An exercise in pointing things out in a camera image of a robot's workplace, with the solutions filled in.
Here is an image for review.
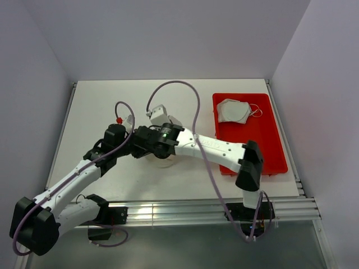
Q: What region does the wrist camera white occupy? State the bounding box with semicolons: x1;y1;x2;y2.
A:
146;104;170;126
116;115;134;133

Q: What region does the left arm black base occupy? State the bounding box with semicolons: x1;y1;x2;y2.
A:
81;206;129;245

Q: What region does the white folded bra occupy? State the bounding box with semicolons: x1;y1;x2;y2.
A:
217;99;263;124

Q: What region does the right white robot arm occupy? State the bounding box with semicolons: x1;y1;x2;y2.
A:
131;123;264;219

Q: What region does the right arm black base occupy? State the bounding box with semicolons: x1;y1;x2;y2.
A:
226;201;275;238

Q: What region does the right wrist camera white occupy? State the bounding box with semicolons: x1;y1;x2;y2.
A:
146;104;170;126

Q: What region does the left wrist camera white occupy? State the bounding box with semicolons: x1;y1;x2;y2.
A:
116;115;134;133

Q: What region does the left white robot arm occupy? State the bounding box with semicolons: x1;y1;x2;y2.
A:
10;124;134;256

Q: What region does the red plastic tray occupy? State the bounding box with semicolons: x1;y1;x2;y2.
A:
212;93;288;176

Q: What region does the aluminium rail frame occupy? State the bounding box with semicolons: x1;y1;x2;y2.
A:
15;79;338;268

